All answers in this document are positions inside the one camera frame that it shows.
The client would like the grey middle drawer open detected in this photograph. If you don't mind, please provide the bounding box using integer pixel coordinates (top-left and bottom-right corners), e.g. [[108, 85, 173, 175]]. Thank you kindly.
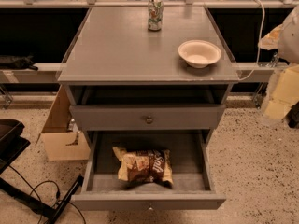
[[72, 131, 226, 211]]

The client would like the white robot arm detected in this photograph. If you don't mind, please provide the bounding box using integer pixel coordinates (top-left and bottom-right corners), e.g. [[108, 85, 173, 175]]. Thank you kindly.
[[258, 6, 299, 63]]

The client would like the black cloth on rail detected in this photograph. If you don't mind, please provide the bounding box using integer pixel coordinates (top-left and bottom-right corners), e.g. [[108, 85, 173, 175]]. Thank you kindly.
[[0, 56, 38, 71]]

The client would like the brown chip bag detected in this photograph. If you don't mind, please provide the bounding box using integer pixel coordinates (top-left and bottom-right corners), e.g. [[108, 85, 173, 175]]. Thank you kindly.
[[112, 147, 173, 184]]

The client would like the white hanging cable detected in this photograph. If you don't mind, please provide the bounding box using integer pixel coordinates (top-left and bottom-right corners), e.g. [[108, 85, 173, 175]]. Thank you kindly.
[[238, 0, 266, 82]]

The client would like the green white soda can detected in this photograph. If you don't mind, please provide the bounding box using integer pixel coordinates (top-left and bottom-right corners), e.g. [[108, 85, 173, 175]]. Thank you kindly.
[[148, 0, 164, 31]]

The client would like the yellow foam block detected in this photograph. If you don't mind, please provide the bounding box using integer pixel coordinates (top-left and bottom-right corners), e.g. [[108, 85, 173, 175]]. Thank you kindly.
[[264, 63, 299, 119]]

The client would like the white paper bowl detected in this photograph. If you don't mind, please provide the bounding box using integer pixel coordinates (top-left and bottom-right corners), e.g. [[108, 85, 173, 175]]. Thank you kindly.
[[178, 40, 221, 68]]

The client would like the grey drawer cabinet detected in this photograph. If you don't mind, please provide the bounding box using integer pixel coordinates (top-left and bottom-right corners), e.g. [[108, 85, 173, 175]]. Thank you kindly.
[[55, 5, 240, 212]]

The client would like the cardboard box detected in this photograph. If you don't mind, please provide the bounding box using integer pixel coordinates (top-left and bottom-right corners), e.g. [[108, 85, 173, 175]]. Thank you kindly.
[[40, 86, 90, 161]]

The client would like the grey top drawer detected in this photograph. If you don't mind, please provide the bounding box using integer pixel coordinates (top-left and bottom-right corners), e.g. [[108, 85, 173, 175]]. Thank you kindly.
[[69, 105, 225, 131]]

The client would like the black stand base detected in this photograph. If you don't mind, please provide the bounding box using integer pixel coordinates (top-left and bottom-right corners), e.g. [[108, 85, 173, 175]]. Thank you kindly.
[[0, 119, 85, 224]]

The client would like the black cable on floor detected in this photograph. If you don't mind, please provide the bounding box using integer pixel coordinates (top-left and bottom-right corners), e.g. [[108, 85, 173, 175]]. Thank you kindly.
[[7, 164, 87, 224]]

